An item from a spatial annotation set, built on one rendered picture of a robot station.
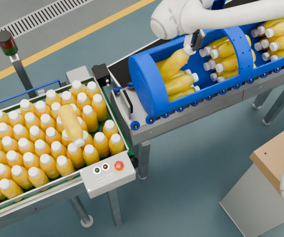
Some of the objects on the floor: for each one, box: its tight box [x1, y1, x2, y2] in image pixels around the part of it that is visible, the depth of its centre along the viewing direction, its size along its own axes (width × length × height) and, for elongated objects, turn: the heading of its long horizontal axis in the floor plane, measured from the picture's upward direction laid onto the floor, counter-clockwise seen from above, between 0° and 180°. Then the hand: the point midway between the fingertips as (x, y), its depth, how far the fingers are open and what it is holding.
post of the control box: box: [106, 188, 122, 227], centre depth 208 cm, size 4×4×100 cm
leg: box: [262, 78, 284, 126], centre depth 256 cm, size 6×6×63 cm
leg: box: [138, 140, 150, 180], centre depth 238 cm, size 6×6×63 cm
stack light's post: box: [9, 54, 33, 91], centre depth 224 cm, size 4×4×110 cm
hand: (190, 44), depth 157 cm, fingers closed on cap, 4 cm apart
